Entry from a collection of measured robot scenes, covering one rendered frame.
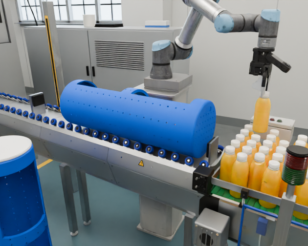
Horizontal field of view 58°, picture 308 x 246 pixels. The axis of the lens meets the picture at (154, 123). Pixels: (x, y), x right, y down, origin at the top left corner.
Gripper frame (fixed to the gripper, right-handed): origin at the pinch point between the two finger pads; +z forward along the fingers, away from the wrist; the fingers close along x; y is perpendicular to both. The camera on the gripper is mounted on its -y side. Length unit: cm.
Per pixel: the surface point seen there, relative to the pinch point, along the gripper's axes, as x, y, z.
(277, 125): -10.9, -6.1, 18.1
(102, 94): 22, 79, 7
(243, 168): 30.5, -1.9, 23.0
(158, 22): -140, 143, -23
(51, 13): -20, 164, -33
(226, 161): 27.7, 6.1, 23.7
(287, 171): 52, -19, 7
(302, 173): 51, -22, 7
